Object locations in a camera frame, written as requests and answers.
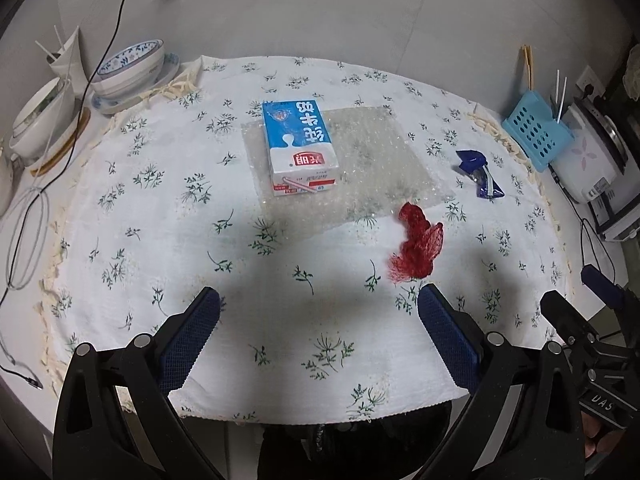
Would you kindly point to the clear bubble wrap sheet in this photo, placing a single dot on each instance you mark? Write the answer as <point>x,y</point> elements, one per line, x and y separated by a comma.
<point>380,165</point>

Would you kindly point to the white wall outlet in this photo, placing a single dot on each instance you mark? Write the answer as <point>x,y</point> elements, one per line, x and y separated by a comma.
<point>590,80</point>

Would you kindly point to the person's right hand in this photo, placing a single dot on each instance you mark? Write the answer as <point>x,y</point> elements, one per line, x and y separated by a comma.
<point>594,440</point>

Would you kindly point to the blue white milk carton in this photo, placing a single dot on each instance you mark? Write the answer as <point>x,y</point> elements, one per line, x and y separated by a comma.
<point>297,135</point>

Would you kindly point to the wooden chopsticks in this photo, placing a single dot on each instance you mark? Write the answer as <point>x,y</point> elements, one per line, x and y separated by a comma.
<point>527,67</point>

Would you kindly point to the large white bowl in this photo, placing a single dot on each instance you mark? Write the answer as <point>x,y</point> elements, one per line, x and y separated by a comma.
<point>40,120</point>

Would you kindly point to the white toaster oven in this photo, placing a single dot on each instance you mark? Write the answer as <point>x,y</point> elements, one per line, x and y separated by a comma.
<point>617,212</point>

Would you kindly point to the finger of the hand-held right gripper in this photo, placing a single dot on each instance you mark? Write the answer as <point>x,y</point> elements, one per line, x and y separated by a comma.
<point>565,315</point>
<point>597,277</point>

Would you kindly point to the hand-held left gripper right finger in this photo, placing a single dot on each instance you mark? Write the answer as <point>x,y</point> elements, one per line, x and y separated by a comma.
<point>445,335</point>

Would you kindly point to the white stick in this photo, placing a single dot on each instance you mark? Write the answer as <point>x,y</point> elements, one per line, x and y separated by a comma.
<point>557,90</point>
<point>562,100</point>

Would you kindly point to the red mesh net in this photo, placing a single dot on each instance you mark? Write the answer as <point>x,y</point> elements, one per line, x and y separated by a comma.
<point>417,245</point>

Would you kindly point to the blue foil wrapper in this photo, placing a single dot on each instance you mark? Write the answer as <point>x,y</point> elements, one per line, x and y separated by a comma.
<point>477,172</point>

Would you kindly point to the white holder with straws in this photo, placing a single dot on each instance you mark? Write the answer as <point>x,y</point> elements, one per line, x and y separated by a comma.
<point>70,67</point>

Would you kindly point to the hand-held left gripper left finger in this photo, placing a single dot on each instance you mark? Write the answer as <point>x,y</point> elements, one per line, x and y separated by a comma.
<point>192,340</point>

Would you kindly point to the white rice cooker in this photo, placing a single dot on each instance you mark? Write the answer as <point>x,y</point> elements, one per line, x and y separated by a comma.
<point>587,160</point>

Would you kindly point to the white floral tablecloth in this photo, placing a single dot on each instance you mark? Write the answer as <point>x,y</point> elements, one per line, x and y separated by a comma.
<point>165,240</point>

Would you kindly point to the wooden trivet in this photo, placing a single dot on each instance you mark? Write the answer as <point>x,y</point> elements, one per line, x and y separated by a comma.
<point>67,147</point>

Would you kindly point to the white kettle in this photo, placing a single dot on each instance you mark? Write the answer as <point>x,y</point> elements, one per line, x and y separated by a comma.
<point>7,180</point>

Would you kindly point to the blue patterned plate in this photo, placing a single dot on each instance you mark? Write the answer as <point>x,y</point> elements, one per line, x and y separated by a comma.
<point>160,82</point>

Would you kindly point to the blue plastic basket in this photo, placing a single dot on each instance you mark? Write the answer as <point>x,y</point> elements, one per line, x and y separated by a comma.
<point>535,135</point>

